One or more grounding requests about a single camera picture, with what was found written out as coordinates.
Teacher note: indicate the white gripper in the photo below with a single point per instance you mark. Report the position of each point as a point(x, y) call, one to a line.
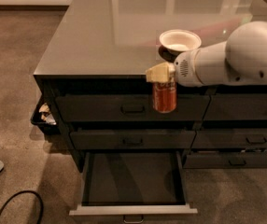
point(184, 68)

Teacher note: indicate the red coke can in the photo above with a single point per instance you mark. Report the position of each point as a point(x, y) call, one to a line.
point(164, 97)

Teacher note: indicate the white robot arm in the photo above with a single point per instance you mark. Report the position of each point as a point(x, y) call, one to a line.
point(240, 60)

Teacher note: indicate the top right drawer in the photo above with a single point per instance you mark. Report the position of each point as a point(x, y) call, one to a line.
point(237, 103)

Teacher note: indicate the dark grey drawer cabinet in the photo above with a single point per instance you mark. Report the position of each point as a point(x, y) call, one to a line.
point(105, 47)

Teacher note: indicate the middle right drawer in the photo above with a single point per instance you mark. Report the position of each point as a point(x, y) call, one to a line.
point(232, 138)

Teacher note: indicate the top left drawer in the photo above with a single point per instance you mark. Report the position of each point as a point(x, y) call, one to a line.
point(127, 108)

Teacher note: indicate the middle left drawer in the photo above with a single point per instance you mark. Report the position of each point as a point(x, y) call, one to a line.
point(132, 139)

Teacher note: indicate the open bottom left drawer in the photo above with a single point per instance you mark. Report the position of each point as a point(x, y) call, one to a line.
point(132, 188)

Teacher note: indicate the white paper bowl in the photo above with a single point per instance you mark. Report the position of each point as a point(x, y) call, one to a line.
point(178, 41)

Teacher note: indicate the black bin with trash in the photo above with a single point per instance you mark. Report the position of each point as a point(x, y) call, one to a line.
point(39, 119)

